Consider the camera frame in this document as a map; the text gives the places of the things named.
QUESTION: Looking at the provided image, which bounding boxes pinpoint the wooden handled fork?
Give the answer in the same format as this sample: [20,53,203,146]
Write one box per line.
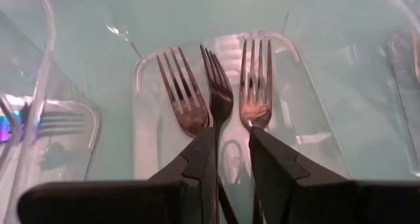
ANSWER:
[155,46,211,138]
[199,45,240,224]
[238,38,274,131]

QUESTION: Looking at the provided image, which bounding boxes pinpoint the iridescent rainbow fork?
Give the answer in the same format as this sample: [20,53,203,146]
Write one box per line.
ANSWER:
[0,109,89,143]

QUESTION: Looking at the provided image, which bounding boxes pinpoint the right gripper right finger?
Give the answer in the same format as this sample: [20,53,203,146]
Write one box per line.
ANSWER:
[248,126,420,224]

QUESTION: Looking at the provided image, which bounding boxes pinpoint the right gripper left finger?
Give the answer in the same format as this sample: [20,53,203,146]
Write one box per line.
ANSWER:
[16,127,217,224]

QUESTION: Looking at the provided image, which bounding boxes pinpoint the clear plastic bin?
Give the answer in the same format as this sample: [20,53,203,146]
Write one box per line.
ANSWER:
[85,12,354,224]
[0,0,101,224]

